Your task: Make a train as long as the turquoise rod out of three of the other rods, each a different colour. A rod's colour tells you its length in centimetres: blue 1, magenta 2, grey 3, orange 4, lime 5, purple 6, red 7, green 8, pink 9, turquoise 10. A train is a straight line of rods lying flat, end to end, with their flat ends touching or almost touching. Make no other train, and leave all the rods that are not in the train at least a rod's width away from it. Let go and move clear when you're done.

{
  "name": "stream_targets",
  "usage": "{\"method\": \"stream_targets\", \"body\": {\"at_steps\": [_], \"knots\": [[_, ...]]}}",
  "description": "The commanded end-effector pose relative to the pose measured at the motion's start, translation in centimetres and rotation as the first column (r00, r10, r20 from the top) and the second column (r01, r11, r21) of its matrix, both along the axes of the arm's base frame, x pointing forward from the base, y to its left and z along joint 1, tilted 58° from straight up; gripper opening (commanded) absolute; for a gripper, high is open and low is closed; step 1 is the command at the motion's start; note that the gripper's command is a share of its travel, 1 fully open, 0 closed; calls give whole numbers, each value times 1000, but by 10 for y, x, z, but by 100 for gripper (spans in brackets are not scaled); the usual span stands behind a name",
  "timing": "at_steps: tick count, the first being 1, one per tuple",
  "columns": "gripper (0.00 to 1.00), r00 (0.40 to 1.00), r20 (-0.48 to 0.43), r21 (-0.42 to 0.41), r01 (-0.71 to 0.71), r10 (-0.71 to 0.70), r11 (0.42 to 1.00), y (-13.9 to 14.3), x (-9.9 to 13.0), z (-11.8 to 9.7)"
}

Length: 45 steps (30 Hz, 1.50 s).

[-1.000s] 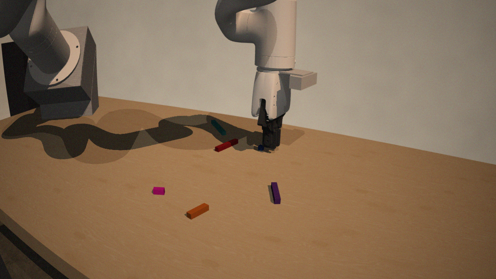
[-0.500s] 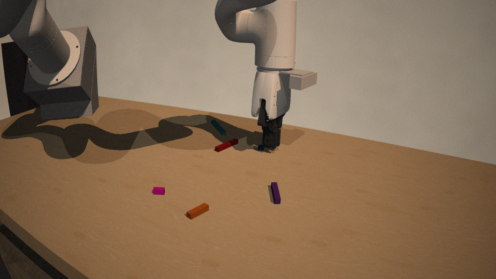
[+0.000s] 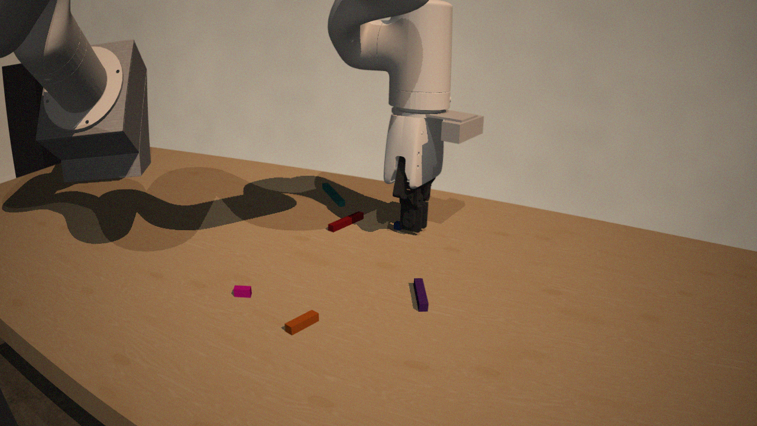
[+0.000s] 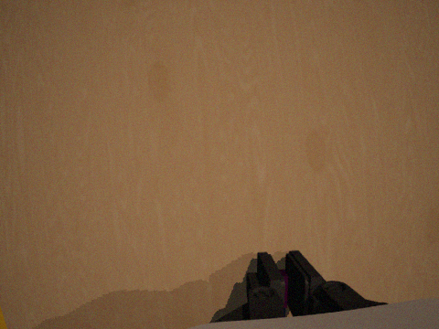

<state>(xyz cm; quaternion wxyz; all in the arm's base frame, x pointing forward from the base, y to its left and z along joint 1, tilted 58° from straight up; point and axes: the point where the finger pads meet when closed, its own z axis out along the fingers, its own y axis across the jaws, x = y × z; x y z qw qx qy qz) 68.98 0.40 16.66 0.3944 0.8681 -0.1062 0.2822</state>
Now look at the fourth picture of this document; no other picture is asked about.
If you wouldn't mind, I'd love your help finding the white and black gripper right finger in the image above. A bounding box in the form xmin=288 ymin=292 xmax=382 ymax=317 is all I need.
xmin=285 ymin=250 xmax=387 ymax=317

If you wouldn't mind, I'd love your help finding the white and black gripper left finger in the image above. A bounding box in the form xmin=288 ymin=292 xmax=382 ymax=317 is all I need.
xmin=214 ymin=252 xmax=285 ymax=323

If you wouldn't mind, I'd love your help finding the magenta rectangular block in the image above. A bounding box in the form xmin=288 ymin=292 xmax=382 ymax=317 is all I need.
xmin=279 ymin=270 xmax=288 ymax=308

